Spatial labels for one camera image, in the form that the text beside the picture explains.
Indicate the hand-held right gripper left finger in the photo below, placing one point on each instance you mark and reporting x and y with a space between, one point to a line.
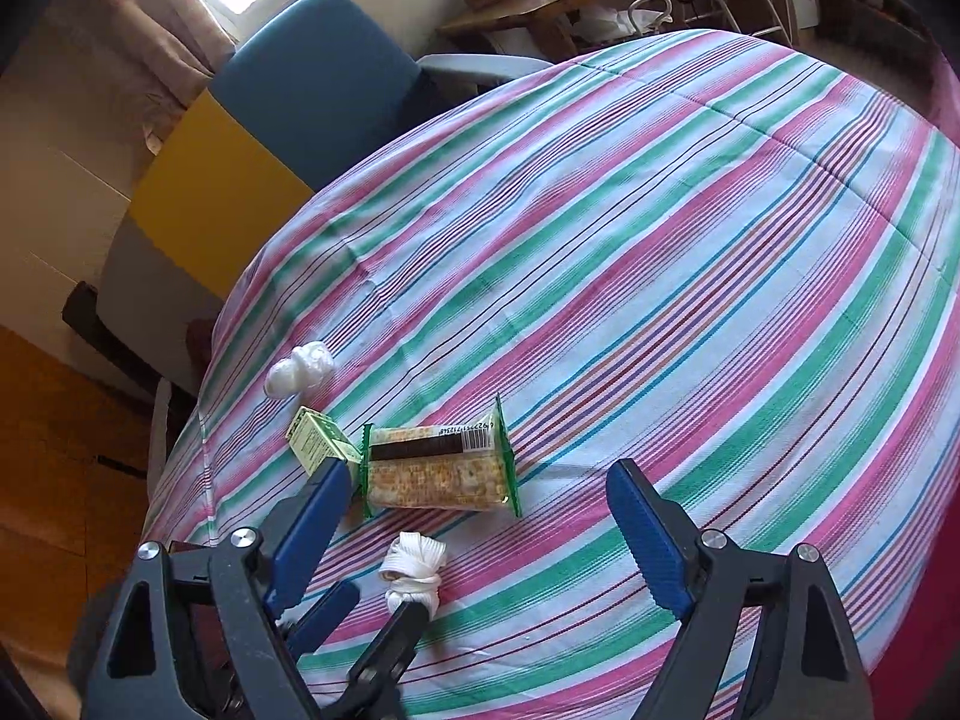
311 532

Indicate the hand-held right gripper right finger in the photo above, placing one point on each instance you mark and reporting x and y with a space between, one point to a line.
652 532

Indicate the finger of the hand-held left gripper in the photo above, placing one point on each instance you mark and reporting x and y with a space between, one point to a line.
330 611
394 652

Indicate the small green box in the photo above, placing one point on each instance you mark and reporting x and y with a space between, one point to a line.
315 439

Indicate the green cracker packet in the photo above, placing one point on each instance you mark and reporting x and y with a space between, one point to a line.
435 476

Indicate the white plastic bag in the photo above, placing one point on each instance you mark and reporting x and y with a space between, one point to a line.
296 375
604 22

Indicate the striped bed sheet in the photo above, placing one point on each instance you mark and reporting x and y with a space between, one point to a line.
637 277

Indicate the blue chair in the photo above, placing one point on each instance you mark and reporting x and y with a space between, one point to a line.
315 82

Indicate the wooden desk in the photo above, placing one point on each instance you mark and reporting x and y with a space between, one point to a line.
555 4

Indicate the beige curtain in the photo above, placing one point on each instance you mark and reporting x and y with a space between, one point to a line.
157 7

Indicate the white bed frame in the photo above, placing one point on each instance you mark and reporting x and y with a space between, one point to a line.
159 427

